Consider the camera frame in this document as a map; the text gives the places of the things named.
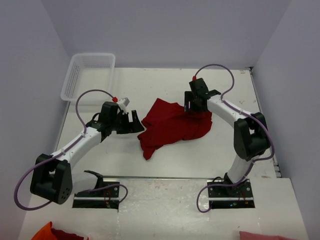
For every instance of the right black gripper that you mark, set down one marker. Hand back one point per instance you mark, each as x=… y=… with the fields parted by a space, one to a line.
x=189 y=97

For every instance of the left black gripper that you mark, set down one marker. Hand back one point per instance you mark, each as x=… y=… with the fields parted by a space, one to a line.
x=130 y=127

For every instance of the red t shirt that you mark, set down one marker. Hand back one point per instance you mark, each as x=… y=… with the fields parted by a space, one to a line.
x=167 y=123

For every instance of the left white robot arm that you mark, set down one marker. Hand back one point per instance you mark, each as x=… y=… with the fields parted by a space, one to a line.
x=52 y=178

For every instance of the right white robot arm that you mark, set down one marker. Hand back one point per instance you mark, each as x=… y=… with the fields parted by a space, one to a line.
x=250 y=133

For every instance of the white plastic mesh basket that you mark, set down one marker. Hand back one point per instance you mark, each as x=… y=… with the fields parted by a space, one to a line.
x=88 y=71

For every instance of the dark red folded cloth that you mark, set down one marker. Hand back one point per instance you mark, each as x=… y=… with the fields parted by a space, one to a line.
x=62 y=235

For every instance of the orange folded cloth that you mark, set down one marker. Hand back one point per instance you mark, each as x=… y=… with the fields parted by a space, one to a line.
x=45 y=233

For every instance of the pink folded cloth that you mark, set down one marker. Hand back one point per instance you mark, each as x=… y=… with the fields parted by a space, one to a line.
x=254 y=236

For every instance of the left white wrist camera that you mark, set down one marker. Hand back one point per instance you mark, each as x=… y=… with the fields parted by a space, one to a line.
x=122 y=103

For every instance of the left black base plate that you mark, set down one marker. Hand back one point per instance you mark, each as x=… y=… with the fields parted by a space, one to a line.
x=103 y=199

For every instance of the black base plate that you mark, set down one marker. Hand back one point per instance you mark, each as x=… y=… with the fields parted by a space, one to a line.
x=238 y=197
x=103 y=199

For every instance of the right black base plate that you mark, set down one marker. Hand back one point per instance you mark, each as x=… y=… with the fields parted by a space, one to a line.
x=238 y=197

